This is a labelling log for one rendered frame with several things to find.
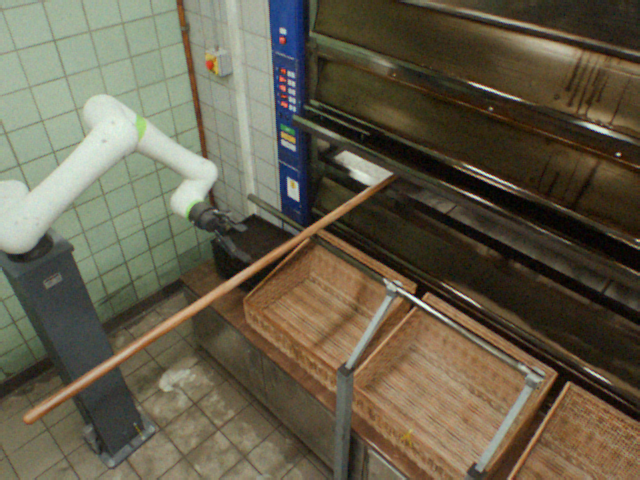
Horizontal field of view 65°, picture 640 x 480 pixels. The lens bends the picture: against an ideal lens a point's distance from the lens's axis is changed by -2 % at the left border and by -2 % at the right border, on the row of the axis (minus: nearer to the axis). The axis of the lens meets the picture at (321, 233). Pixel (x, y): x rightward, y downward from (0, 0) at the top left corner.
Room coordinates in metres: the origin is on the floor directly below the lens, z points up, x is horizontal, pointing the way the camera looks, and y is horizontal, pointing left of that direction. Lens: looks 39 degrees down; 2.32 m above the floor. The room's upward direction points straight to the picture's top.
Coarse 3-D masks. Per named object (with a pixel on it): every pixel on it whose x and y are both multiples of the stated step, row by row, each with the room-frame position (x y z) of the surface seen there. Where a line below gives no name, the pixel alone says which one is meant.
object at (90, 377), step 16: (368, 192) 1.61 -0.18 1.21; (320, 224) 1.41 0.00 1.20; (288, 240) 1.32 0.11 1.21; (272, 256) 1.25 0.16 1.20; (240, 272) 1.17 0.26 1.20; (256, 272) 1.19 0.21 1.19; (224, 288) 1.10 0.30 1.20; (192, 304) 1.03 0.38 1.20; (208, 304) 1.05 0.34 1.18; (176, 320) 0.97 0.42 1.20; (144, 336) 0.91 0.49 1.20; (160, 336) 0.93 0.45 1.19; (128, 352) 0.86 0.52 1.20; (96, 368) 0.81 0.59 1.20; (112, 368) 0.82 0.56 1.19; (80, 384) 0.76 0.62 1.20; (48, 400) 0.71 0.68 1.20; (64, 400) 0.72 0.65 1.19; (32, 416) 0.67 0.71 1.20
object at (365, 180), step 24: (336, 168) 1.82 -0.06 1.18; (384, 192) 1.64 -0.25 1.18; (432, 216) 1.49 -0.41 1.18; (456, 240) 1.40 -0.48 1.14; (480, 240) 1.35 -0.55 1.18; (504, 264) 1.27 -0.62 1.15; (528, 264) 1.23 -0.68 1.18; (552, 288) 1.15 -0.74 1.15; (576, 288) 1.12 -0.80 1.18; (600, 312) 1.04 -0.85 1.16; (624, 312) 1.02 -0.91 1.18
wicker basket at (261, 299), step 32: (288, 256) 1.69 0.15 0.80; (320, 256) 1.78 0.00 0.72; (256, 288) 1.55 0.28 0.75; (288, 288) 1.68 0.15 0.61; (320, 288) 1.70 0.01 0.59; (352, 288) 1.63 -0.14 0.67; (256, 320) 1.45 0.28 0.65; (288, 320) 1.51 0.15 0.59; (320, 320) 1.51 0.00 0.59; (352, 320) 1.51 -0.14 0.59; (384, 320) 1.32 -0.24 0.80; (288, 352) 1.31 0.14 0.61; (320, 352) 1.33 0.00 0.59; (352, 352) 1.33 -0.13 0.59
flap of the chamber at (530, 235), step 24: (312, 120) 1.80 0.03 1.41; (336, 144) 1.62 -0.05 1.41; (384, 144) 1.64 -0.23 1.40; (384, 168) 1.46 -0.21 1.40; (432, 168) 1.47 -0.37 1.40; (432, 192) 1.33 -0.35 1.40; (480, 192) 1.32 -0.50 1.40; (504, 192) 1.35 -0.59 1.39; (528, 216) 1.20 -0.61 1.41; (552, 216) 1.22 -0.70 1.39; (576, 240) 1.08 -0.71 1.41; (600, 240) 1.10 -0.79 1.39; (600, 264) 0.97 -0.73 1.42; (624, 264) 0.98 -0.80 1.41
